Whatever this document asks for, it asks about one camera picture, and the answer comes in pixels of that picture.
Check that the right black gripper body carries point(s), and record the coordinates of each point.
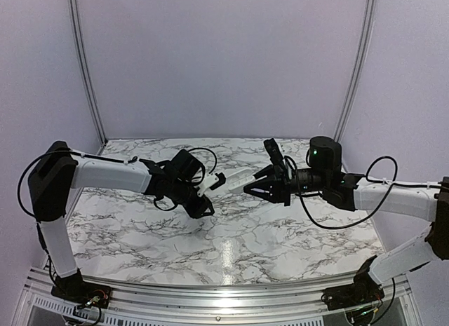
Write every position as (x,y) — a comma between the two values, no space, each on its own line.
(284,187)

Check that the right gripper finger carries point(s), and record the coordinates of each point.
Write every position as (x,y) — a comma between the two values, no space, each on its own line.
(264,194)
(266,174)

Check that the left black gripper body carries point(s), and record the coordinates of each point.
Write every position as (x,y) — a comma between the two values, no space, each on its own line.
(192,209)

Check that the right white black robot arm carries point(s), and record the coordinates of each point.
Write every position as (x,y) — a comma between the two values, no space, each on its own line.
(324,177)

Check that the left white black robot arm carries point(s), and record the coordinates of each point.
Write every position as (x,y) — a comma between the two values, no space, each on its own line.
(182,180)

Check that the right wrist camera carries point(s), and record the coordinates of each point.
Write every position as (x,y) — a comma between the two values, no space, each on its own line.
(275,155)

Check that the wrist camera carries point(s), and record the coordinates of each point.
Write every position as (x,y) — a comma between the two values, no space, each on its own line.
(211,182)
(275,155)

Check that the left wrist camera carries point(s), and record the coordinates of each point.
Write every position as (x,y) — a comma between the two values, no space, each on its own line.
(211,182)

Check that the aluminium front rail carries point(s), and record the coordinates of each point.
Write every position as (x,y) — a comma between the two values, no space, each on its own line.
(283,303)

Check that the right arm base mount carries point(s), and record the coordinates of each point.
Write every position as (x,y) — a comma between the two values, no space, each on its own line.
(363,290)

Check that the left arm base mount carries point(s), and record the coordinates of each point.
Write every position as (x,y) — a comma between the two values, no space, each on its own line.
(75,289)

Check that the right aluminium corner post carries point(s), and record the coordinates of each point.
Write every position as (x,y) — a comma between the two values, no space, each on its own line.
(361,54)

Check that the aluminium corner post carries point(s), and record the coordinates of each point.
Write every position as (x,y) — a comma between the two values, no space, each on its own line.
(81,55)
(361,54)

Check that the left aluminium corner post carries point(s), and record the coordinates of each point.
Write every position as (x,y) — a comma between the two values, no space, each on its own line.
(81,55)

